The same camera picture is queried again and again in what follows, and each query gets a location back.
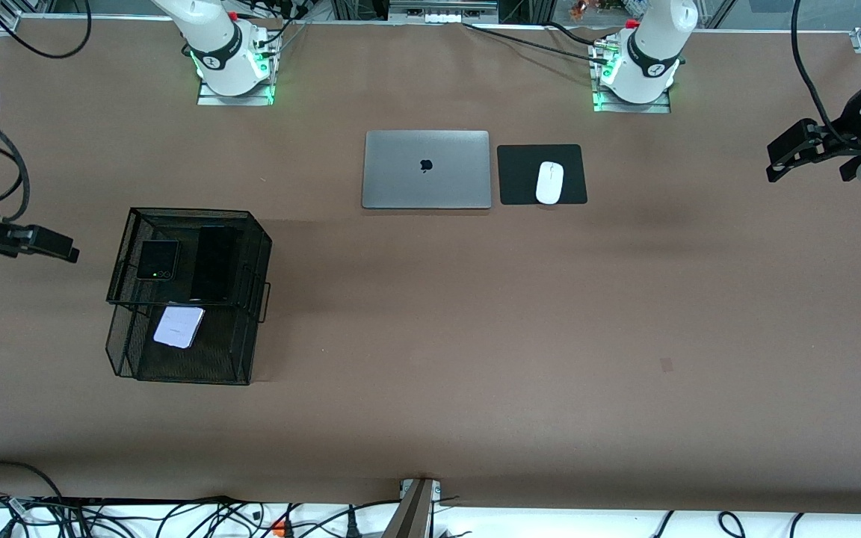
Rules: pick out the aluminium mounting post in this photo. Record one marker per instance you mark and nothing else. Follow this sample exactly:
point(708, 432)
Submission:
point(412, 515)

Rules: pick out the black flip phone dual camera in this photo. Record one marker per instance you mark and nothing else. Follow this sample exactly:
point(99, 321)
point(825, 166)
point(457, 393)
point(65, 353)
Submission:
point(158, 260)

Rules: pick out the white computer mouse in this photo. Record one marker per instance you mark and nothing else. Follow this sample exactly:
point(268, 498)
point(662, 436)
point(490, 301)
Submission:
point(549, 183)

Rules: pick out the silver closed laptop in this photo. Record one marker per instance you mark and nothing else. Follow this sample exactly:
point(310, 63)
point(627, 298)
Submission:
point(427, 179)

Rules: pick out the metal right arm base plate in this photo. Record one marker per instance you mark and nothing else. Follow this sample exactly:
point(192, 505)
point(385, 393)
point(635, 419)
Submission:
point(210, 99)

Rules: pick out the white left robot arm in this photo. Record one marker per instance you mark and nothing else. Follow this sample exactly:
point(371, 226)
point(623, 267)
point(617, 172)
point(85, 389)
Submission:
point(655, 45)

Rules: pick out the white phone pink edge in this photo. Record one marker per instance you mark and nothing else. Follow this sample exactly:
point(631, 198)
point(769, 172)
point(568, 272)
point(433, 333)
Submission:
point(179, 326)

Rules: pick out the black mouse pad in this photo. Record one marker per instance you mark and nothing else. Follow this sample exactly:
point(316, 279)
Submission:
point(520, 175)

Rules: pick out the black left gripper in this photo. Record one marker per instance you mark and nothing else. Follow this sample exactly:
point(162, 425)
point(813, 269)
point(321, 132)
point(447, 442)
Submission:
point(849, 127)

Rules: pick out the large black slab phone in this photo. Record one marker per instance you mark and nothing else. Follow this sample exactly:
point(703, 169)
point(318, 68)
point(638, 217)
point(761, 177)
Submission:
point(214, 265)

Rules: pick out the white power strip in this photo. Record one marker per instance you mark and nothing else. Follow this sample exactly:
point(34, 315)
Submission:
point(438, 15)

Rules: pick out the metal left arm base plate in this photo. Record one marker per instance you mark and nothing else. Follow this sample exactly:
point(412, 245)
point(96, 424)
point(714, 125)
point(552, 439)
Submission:
point(606, 106)

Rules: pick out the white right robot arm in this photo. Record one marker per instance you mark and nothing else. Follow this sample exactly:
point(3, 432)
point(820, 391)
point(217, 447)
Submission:
point(214, 45)

